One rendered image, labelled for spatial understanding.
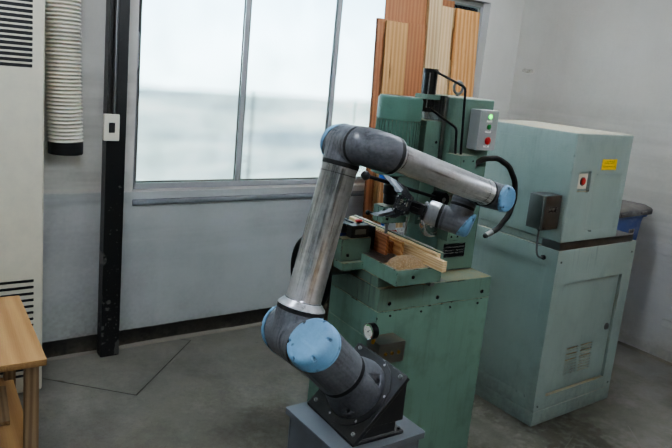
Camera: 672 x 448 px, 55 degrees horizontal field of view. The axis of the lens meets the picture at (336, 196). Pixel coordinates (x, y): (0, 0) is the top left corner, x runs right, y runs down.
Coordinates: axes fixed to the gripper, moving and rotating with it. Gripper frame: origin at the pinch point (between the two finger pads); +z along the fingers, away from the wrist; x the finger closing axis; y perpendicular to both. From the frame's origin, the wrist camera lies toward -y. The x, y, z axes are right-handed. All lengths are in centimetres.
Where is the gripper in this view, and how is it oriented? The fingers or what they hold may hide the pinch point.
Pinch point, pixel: (376, 194)
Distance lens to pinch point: 242.2
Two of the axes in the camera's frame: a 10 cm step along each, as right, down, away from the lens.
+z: -9.1, -3.2, 2.7
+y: -2.7, -0.5, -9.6
